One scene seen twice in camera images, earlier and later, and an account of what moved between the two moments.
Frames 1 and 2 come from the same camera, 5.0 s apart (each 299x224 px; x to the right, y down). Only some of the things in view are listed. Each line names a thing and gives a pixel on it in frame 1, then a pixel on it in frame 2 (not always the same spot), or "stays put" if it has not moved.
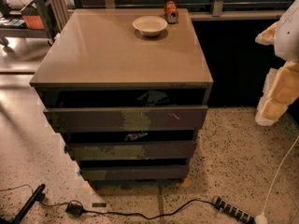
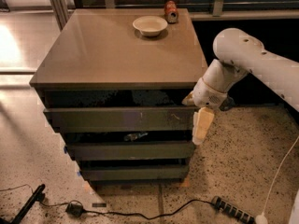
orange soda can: (171, 12) stays put
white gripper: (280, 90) → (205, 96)
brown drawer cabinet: (128, 90) stays put
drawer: (129, 119) stays put
